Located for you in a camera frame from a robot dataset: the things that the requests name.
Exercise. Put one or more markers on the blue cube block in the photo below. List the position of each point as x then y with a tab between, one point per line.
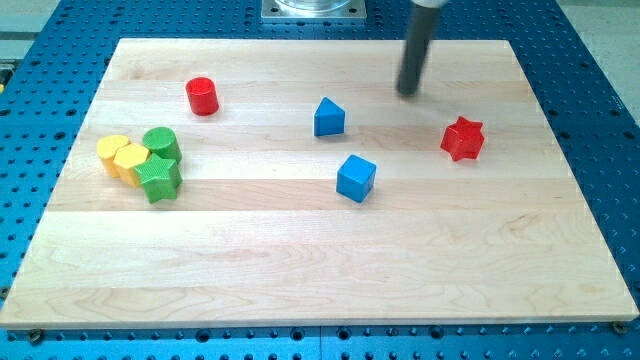
355	178

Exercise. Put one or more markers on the blue triangle block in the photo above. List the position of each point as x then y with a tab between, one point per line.
329	119

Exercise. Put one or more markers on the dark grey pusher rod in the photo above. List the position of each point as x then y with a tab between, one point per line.
420	30

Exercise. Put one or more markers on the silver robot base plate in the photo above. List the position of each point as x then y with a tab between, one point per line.
307	10

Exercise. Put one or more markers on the yellow cylinder block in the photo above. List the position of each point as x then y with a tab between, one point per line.
106	149

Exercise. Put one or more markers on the red cylinder block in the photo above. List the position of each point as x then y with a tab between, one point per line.
202	96

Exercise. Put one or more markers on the red star block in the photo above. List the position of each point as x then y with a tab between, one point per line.
463	139

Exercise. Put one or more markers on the blue perforated metal table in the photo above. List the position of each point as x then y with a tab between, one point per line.
581	59

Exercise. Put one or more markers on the green star block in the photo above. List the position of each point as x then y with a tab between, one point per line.
159	177

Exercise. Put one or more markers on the light wooden board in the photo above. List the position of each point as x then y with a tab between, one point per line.
259	236

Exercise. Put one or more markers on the green cylinder block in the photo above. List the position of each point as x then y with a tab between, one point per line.
163	142

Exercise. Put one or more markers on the yellow hexagon block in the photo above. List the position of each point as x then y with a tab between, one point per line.
127	159

